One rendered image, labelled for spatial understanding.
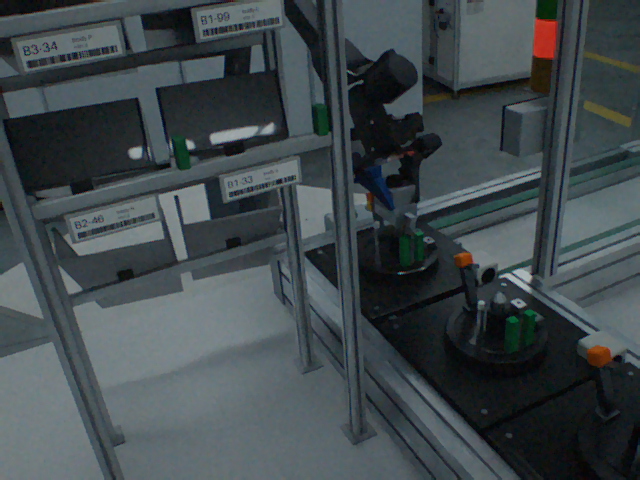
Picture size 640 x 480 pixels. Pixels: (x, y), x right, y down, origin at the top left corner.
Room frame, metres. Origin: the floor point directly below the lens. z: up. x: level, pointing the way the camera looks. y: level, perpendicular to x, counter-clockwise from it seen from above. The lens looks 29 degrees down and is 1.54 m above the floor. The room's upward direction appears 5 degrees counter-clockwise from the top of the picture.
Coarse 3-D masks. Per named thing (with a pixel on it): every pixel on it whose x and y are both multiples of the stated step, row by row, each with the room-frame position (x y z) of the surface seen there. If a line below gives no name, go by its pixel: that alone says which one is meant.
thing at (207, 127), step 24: (264, 72) 0.67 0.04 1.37; (168, 96) 0.64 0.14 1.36; (192, 96) 0.65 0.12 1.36; (216, 96) 0.65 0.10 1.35; (240, 96) 0.65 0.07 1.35; (264, 96) 0.66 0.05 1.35; (168, 120) 0.63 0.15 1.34; (192, 120) 0.63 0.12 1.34; (216, 120) 0.64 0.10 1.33; (240, 120) 0.64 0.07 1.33; (264, 120) 0.65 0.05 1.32; (168, 144) 0.62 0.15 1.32; (192, 144) 0.62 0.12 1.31; (216, 144) 0.63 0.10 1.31; (264, 144) 0.67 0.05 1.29
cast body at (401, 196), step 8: (392, 176) 0.91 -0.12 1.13; (400, 176) 0.91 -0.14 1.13; (392, 184) 0.90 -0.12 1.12; (400, 184) 0.90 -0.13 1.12; (408, 184) 0.90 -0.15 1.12; (392, 192) 0.88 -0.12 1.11; (400, 192) 0.88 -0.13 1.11; (408, 192) 0.89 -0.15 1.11; (376, 200) 0.92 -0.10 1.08; (392, 200) 0.88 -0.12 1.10; (400, 200) 0.88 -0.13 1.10; (408, 200) 0.89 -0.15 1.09; (376, 208) 0.92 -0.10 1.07; (384, 208) 0.90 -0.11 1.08; (400, 208) 0.88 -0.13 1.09; (408, 208) 0.88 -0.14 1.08; (416, 208) 0.89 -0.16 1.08; (384, 216) 0.90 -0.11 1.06; (392, 216) 0.88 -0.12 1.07; (400, 216) 0.88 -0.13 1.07; (408, 216) 0.87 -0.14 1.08; (416, 216) 0.89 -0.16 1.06; (392, 224) 0.88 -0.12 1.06; (400, 224) 0.88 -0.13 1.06; (408, 224) 0.87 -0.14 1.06
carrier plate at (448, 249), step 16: (416, 224) 1.03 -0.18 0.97; (448, 240) 0.96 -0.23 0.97; (320, 256) 0.95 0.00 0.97; (448, 256) 0.91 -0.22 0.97; (336, 272) 0.89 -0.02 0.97; (448, 272) 0.86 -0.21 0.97; (368, 288) 0.83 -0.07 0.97; (384, 288) 0.83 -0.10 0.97; (400, 288) 0.83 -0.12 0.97; (416, 288) 0.82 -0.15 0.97; (432, 288) 0.82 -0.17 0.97; (448, 288) 0.81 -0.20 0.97; (368, 304) 0.79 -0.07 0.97; (384, 304) 0.79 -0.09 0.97; (400, 304) 0.78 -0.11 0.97; (416, 304) 0.78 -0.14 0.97; (368, 320) 0.76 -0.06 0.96; (384, 320) 0.76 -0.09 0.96
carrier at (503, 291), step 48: (480, 288) 0.80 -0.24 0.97; (384, 336) 0.72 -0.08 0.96; (432, 336) 0.70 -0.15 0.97; (480, 336) 0.62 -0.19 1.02; (528, 336) 0.63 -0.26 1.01; (576, 336) 0.67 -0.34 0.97; (432, 384) 0.61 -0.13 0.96; (480, 384) 0.59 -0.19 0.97; (528, 384) 0.58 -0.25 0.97; (576, 384) 0.58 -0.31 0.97; (480, 432) 0.52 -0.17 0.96
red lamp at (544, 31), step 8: (536, 24) 0.87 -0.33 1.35; (544, 24) 0.86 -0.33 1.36; (552, 24) 0.85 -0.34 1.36; (536, 32) 0.87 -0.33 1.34; (544, 32) 0.86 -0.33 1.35; (552, 32) 0.85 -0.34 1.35; (536, 40) 0.87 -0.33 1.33; (544, 40) 0.86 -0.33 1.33; (552, 40) 0.85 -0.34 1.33; (536, 48) 0.87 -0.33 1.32; (544, 48) 0.86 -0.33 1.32; (552, 48) 0.85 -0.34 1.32; (544, 56) 0.86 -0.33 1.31; (552, 56) 0.85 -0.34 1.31
